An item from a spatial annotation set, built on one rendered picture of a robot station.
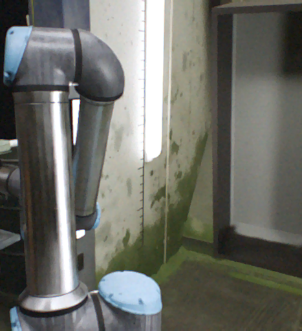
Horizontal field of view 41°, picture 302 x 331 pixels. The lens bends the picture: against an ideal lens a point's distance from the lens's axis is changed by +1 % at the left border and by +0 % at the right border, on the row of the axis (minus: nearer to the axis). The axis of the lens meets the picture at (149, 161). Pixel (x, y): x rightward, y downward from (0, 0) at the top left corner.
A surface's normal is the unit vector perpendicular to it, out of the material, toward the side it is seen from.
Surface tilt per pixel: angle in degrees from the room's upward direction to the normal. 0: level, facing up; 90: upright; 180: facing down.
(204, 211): 57
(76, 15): 90
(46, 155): 83
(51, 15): 90
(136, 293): 5
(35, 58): 86
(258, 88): 102
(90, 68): 109
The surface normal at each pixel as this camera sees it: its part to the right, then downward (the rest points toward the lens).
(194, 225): -0.39, -0.36
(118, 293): 0.10, -0.97
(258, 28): -0.45, 0.40
